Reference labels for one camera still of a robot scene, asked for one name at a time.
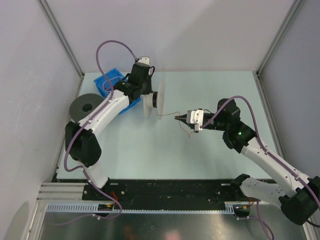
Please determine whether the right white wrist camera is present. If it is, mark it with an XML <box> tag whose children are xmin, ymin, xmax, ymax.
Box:
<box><xmin>186</xmin><ymin>109</ymin><xmax>204</xmax><ymax>133</ymax></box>

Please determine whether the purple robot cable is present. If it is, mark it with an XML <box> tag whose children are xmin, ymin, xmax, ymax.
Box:
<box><xmin>202</xmin><ymin>95</ymin><xmax>320</xmax><ymax>240</ymax></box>
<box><xmin>47</xmin><ymin>39</ymin><xmax>137</xmax><ymax>226</ymax></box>

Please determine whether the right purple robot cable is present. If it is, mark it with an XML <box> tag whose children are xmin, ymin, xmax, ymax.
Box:
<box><xmin>202</xmin><ymin>95</ymin><xmax>320</xmax><ymax>240</ymax></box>

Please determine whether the bundle of thin wires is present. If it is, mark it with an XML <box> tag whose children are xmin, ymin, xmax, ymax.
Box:
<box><xmin>102</xmin><ymin>77</ymin><xmax>121</xmax><ymax>93</ymax></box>

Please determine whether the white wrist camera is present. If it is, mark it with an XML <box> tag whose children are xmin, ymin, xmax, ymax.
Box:
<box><xmin>137</xmin><ymin>56</ymin><xmax>152</xmax><ymax>75</ymax></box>
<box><xmin>186</xmin><ymin>109</ymin><xmax>204</xmax><ymax>133</ymax></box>

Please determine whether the aluminium frame rail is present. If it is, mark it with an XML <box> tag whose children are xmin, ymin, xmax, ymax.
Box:
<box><xmin>37</xmin><ymin>182</ymin><xmax>86</xmax><ymax>202</ymax></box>

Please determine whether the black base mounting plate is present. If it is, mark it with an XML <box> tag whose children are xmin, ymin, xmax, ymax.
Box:
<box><xmin>82</xmin><ymin>179</ymin><xmax>256</xmax><ymax>211</ymax></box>

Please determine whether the grey slotted cable duct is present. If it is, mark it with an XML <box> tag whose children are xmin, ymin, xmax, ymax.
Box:
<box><xmin>46</xmin><ymin>202</ymin><xmax>235</xmax><ymax>215</ymax></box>

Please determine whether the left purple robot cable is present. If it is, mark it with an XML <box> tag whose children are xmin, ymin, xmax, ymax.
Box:
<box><xmin>47</xmin><ymin>39</ymin><xmax>137</xmax><ymax>226</ymax></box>

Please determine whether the light grey cable spool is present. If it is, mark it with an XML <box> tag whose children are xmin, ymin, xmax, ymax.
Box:
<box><xmin>143</xmin><ymin>81</ymin><xmax>165</xmax><ymax>120</ymax></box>

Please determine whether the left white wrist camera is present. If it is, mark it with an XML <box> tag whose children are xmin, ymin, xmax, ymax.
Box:
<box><xmin>137</xmin><ymin>56</ymin><xmax>152</xmax><ymax>75</ymax></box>

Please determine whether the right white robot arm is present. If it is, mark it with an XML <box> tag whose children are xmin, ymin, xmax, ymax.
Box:
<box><xmin>175</xmin><ymin>96</ymin><xmax>320</xmax><ymax>226</ymax></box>

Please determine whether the dark grey cable spool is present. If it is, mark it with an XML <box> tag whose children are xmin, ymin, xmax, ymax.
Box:
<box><xmin>69</xmin><ymin>93</ymin><xmax>104</xmax><ymax>123</ymax></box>

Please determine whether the blue plastic bin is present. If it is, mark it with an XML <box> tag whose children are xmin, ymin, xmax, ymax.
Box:
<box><xmin>94</xmin><ymin>68</ymin><xmax>141</xmax><ymax>115</ymax></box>

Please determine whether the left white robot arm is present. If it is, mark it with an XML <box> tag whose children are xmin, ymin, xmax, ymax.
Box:
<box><xmin>64</xmin><ymin>56</ymin><xmax>153</xmax><ymax>200</ymax></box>

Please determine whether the thin red black wire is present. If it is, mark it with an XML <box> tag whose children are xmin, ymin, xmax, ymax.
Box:
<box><xmin>156</xmin><ymin>111</ymin><xmax>195</xmax><ymax>140</ymax></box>

